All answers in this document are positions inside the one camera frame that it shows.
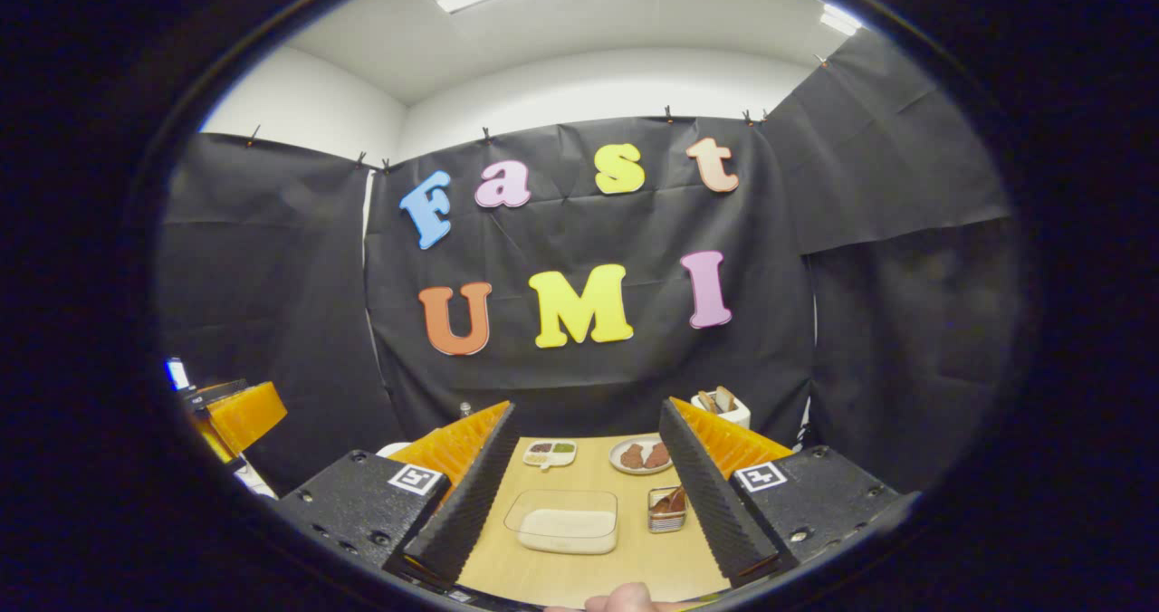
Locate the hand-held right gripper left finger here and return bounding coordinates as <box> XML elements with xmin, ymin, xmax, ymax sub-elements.
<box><xmin>276</xmin><ymin>401</ymin><xmax>519</xmax><ymax>590</ymax></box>

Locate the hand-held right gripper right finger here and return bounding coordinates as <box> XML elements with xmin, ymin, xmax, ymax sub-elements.
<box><xmin>658</xmin><ymin>397</ymin><xmax>920</xmax><ymax>588</ymax></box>

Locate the clear chopstick holder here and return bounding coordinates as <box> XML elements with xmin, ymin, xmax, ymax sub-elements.
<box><xmin>647</xmin><ymin>485</ymin><xmax>687</xmax><ymax>534</ymax></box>

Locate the clear plastic rice container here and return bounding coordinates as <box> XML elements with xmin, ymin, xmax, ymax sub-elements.
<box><xmin>503</xmin><ymin>489</ymin><xmax>619</xmax><ymax>556</ymax></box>

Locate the white rice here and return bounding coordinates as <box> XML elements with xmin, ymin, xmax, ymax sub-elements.
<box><xmin>516</xmin><ymin>510</ymin><xmax>617</xmax><ymax>554</ymax></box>

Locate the white equipment box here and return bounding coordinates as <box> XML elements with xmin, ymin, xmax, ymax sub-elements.
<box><xmin>234</xmin><ymin>463</ymin><xmax>278</xmax><ymax>501</ymax></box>

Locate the white toaster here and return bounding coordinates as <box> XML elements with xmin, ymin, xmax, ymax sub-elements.
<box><xmin>690</xmin><ymin>390</ymin><xmax>752</xmax><ymax>430</ymax></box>

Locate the white divided condiment dish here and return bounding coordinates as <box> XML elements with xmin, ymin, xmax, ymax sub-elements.
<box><xmin>522</xmin><ymin>439</ymin><xmax>578</xmax><ymax>470</ymax></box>

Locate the white round plate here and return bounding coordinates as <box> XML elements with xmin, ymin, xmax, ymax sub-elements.
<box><xmin>608</xmin><ymin>435</ymin><xmax>675</xmax><ymax>476</ymax></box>

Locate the black backdrop cloth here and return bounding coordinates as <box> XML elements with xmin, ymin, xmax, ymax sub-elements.
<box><xmin>154</xmin><ymin>28</ymin><xmax>1020</xmax><ymax>495</ymax></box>

